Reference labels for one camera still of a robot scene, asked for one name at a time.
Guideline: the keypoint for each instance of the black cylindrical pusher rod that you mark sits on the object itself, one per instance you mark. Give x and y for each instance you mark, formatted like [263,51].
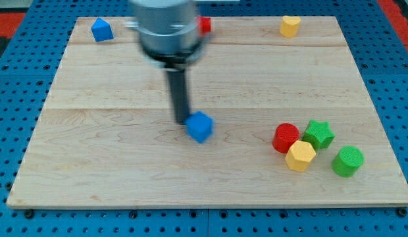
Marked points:
[178,88]

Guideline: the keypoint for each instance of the blue cube block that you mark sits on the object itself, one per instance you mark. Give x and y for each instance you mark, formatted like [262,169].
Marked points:
[199,126]

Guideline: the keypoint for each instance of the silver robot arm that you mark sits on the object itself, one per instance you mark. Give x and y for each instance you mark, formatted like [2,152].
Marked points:
[170,35]

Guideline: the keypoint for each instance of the red block behind arm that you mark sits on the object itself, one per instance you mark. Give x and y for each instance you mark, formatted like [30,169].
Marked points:
[204,24]

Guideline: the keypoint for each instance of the blue pentagon block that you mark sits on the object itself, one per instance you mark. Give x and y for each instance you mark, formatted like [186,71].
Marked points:
[101,30]

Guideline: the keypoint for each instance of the wooden board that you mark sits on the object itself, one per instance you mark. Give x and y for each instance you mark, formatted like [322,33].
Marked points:
[106,138]

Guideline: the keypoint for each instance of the red cylinder block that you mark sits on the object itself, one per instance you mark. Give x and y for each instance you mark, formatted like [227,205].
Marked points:
[284,136]

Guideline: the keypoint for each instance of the yellow heart block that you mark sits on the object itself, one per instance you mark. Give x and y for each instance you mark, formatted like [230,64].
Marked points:
[289,26]

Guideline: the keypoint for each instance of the yellow hexagon block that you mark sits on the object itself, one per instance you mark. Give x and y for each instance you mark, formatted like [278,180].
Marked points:
[300,156]

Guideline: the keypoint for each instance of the green star block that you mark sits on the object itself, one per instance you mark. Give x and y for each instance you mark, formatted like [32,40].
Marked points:
[318,134]

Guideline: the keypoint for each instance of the green cylinder block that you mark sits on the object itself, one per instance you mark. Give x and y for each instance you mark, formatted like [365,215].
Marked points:
[347,161]

